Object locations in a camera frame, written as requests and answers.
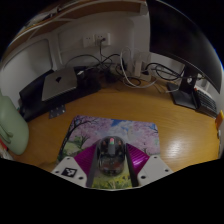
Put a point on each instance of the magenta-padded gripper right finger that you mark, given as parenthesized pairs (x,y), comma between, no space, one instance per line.
(148,166)

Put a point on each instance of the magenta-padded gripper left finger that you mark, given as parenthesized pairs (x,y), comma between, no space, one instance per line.
(85,160)

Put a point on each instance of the transparent computer mouse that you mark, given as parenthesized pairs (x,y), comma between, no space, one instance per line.
(111,156)

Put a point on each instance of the cherry blossom print mouse pad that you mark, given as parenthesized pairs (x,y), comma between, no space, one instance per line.
(100,128)

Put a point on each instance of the small grey flat piece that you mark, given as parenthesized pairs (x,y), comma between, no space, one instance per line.
(57,111)

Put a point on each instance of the silver mini computer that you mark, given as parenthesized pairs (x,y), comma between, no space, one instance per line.
(58,83)

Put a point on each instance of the black keyboard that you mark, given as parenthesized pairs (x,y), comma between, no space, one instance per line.
(207,103)

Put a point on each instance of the white power strip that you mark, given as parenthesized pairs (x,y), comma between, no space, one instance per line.
(138,71)

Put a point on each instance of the black computer monitor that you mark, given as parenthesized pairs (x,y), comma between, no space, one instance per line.
(180,36)

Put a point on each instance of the wooden shelf unit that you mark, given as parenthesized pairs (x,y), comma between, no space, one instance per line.
(83,8)

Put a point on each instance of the white wall outlet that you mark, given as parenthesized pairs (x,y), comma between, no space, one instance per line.
(95,40)

